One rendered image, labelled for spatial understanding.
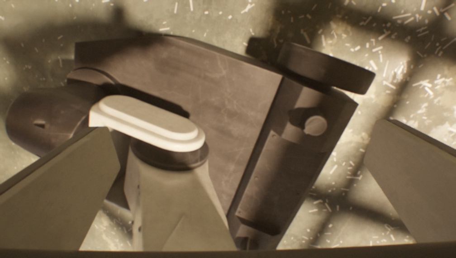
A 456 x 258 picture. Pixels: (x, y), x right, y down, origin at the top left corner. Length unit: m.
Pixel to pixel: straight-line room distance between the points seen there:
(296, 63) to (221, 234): 0.32
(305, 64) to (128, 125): 0.33
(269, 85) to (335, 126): 0.15
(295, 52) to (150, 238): 0.38
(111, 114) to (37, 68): 0.65
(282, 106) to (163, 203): 0.28
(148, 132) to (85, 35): 0.54
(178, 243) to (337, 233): 0.70
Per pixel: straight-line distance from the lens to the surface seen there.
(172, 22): 0.70
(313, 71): 0.45
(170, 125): 0.40
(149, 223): 0.30
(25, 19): 1.05
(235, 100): 0.49
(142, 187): 0.34
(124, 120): 0.42
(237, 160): 0.54
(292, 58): 0.47
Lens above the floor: 0.63
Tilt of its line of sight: 66 degrees down
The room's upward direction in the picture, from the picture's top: 148 degrees counter-clockwise
